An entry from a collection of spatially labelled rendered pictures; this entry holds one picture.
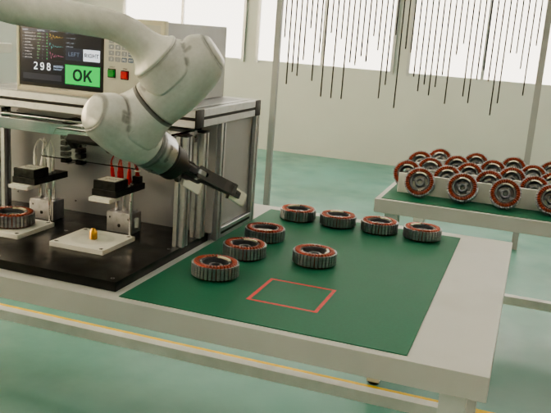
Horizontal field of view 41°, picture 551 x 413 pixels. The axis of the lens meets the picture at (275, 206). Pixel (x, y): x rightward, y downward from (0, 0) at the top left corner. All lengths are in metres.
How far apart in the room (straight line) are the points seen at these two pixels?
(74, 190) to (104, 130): 0.83
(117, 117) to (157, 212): 0.72
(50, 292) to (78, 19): 0.61
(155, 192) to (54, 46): 0.47
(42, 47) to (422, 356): 1.26
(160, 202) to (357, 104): 6.22
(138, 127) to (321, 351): 0.54
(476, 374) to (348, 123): 6.93
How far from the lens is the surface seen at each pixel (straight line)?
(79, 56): 2.01
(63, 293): 1.66
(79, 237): 1.91
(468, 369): 1.41
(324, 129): 8.29
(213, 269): 1.69
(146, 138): 1.43
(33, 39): 2.09
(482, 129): 7.99
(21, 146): 2.30
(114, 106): 1.40
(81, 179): 2.19
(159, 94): 1.39
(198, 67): 1.38
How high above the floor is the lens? 1.31
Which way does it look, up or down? 13 degrees down
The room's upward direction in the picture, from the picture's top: 4 degrees clockwise
